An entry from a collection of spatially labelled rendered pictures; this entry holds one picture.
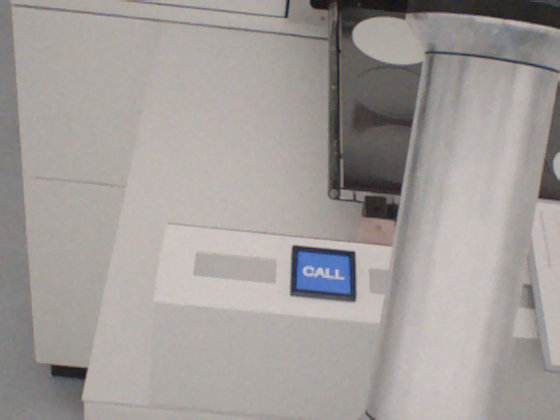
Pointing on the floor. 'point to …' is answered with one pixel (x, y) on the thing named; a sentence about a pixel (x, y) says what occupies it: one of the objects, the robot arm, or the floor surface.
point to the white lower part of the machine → (77, 161)
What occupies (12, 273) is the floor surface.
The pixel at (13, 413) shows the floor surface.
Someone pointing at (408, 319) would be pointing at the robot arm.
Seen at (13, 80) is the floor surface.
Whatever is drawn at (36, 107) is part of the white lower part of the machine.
